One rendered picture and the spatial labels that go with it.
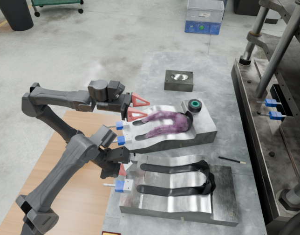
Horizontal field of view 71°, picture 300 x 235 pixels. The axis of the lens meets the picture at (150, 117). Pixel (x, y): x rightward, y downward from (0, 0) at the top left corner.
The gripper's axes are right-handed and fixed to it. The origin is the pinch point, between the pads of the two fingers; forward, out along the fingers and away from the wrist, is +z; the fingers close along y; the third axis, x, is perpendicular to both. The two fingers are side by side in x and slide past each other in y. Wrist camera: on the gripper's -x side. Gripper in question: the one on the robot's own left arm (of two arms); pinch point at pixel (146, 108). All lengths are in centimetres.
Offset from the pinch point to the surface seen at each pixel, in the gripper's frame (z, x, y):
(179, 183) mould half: 17.6, 28.9, -14.7
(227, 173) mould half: 40, 32, -4
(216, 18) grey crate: 67, 90, 314
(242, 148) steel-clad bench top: 52, 38, 16
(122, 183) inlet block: -7.4, 29.3, -19.0
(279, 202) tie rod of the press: 66, 39, -12
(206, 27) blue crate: 55, 106, 313
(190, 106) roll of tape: 20.4, 24.5, 29.8
